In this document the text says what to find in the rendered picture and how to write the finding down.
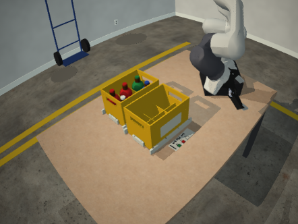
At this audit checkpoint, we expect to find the yellow divided crate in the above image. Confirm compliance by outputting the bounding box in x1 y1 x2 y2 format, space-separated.
100 71 156 125
123 86 189 149

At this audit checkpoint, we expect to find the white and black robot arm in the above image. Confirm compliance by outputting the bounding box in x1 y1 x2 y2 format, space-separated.
189 0 247 95

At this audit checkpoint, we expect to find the white paper pick list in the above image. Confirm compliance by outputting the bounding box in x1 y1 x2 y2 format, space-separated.
168 128 195 151

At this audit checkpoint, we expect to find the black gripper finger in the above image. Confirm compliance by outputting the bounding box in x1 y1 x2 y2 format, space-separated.
227 82 248 111
228 67 244 83

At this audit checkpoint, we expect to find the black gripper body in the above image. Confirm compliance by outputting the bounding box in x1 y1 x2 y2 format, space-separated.
222 72 235 90

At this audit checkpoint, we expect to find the blue bottle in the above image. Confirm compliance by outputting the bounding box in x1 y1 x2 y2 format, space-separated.
143 80 150 88

